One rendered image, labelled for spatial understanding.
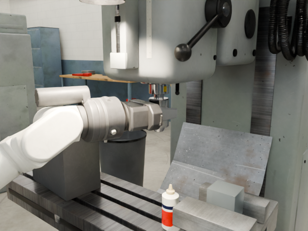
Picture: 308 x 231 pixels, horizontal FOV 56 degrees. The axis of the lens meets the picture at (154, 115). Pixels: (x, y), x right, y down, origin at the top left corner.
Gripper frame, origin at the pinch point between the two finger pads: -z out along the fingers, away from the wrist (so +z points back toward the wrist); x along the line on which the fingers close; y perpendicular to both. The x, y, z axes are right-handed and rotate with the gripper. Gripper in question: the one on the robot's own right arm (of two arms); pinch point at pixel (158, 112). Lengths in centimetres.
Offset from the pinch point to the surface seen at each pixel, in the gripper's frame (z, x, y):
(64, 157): 16.3, 21.6, 14.7
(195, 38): 2.1, -14.4, -15.8
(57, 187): 17.5, 26.1, 25.1
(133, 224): 5.9, 1.6, 27.8
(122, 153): -72, 161, 72
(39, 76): -123, 727, 43
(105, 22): 11.1, 4.0, -19.5
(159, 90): 1.2, -2.1, -5.2
